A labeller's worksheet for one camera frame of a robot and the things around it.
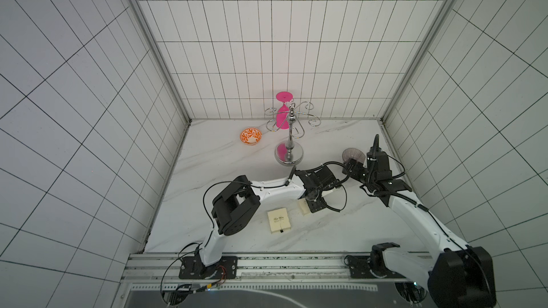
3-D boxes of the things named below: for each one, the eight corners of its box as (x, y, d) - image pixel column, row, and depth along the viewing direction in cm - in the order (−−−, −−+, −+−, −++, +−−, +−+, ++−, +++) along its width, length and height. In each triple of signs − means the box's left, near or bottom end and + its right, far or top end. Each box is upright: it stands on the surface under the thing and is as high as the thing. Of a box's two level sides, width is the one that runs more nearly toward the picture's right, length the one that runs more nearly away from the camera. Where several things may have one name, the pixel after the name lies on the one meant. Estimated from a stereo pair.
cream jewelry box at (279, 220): (270, 234, 82) (270, 232, 79) (267, 214, 87) (267, 211, 84) (291, 230, 83) (291, 227, 80) (286, 210, 88) (286, 207, 85)
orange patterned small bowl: (238, 141, 111) (237, 136, 109) (247, 129, 117) (246, 124, 114) (254, 147, 109) (254, 143, 106) (263, 135, 114) (262, 130, 111)
